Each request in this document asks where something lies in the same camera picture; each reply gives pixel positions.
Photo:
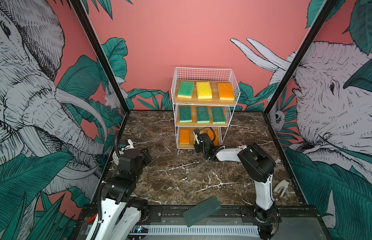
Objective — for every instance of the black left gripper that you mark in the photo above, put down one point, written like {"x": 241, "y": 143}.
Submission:
{"x": 145, "y": 156}

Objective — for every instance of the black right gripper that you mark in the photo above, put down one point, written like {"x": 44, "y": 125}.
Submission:
{"x": 196, "y": 145}

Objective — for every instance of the orange sponge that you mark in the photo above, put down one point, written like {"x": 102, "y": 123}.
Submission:
{"x": 226, "y": 92}
{"x": 211, "y": 135}
{"x": 184, "y": 138}

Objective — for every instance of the dark green sponge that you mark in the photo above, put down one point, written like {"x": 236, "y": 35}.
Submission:
{"x": 203, "y": 116}
{"x": 185, "y": 114}
{"x": 218, "y": 115}

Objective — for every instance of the yellow sponge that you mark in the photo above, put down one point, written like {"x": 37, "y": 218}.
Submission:
{"x": 204, "y": 90}

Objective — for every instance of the bright green sponge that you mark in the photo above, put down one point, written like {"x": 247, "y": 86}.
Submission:
{"x": 186, "y": 89}

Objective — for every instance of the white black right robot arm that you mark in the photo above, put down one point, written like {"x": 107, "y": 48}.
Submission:
{"x": 257, "y": 163}

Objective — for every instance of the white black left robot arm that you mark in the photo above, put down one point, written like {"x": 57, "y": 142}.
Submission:
{"x": 117, "y": 212}

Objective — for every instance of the white alarm clock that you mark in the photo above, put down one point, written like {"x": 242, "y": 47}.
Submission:
{"x": 116, "y": 156}

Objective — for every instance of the large dark green foam block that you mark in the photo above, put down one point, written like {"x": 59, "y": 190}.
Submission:
{"x": 201, "y": 211}

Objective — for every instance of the red white marker pen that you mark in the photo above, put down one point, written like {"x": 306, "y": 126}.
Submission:
{"x": 91, "y": 220}

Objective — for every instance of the white stapler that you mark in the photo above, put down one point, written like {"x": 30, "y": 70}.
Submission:
{"x": 281, "y": 188}

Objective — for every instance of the white wire three-tier shelf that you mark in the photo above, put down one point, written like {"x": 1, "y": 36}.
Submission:
{"x": 203, "y": 99}

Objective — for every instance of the white ribbed front rail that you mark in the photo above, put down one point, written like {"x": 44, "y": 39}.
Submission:
{"x": 161, "y": 230}

